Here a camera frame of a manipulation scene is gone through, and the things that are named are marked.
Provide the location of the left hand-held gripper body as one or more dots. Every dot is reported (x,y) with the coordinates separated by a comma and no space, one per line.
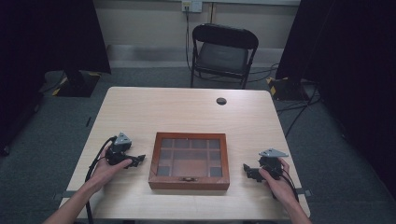
(120,146)

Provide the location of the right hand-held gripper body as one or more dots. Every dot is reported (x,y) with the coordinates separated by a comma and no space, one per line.
(271,163)

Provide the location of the wooden box with glass lid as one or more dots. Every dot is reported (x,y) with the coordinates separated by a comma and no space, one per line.
(189,161)

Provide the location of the person's right hand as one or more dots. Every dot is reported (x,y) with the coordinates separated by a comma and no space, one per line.
(278,185)

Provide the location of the person's left hand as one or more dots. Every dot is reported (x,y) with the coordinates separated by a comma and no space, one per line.
(107,172)

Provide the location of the black stand base yellow tape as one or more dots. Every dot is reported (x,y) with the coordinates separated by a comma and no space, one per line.
(77,84)
(286,88)

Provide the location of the black folding chair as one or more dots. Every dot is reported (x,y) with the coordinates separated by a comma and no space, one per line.
(222,56)

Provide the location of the white wall outlet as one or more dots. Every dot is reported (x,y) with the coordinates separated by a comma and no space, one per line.
(192,5)

